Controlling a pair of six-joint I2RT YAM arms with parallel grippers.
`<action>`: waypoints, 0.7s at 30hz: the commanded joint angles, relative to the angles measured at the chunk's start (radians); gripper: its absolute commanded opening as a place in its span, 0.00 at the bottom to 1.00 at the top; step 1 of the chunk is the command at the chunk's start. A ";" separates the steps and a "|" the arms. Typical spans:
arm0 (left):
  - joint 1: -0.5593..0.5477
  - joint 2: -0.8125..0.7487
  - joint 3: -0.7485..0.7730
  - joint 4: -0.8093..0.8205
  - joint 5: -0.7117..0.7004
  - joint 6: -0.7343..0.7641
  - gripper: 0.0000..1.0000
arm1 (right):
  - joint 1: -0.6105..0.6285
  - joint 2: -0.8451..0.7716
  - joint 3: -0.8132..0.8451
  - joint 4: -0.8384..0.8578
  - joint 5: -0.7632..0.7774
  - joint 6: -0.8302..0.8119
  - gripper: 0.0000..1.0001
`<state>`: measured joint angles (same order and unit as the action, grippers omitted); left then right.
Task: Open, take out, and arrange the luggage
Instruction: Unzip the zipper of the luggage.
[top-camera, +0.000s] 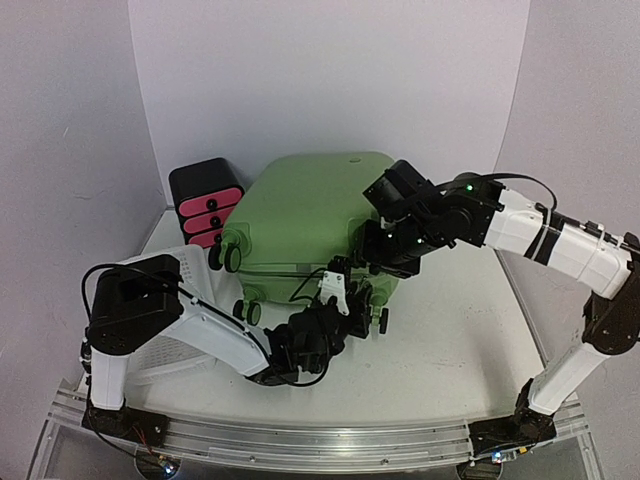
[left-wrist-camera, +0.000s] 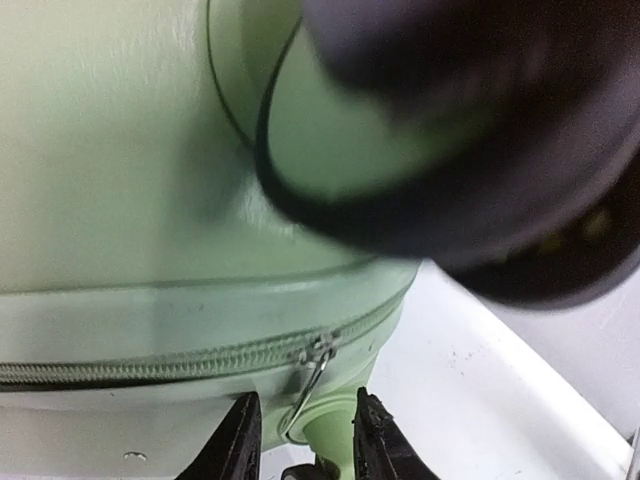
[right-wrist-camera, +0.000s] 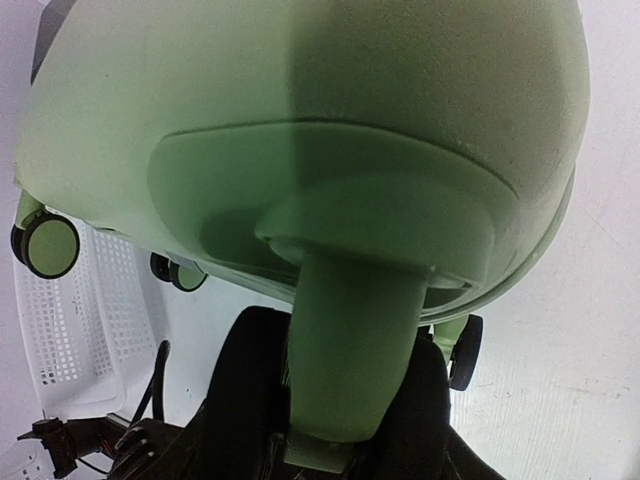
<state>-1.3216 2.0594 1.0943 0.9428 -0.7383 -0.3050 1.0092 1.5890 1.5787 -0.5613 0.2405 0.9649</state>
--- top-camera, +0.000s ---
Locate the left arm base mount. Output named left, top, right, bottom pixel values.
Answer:
left=82, top=405, right=169, bottom=447

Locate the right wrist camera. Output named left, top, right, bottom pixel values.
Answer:
left=363, top=160, right=438, bottom=222

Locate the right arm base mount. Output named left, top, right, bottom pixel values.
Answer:
left=469, top=399, right=556, bottom=458

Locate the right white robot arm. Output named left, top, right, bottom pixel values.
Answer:
left=356, top=161, right=639, bottom=443

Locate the green hard-shell suitcase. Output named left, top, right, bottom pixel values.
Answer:
left=209, top=152, right=393, bottom=325

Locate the black pink drawer organizer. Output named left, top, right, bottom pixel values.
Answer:
left=168, top=157, right=245, bottom=249

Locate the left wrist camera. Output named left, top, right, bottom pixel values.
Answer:
left=269, top=271, right=350, bottom=388

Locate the aluminium front rail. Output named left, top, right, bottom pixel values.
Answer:
left=52, top=401, right=588, bottom=473

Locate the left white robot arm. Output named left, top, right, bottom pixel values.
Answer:
left=82, top=254, right=372, bottom=437

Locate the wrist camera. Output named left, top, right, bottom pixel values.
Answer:
left=363, top=160, right=438, bottom=222
left=269, top=271, right=350, bottom=388

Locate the white perforated plastic basket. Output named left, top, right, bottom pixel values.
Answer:
left=119, top=243, right=219, bottom=386

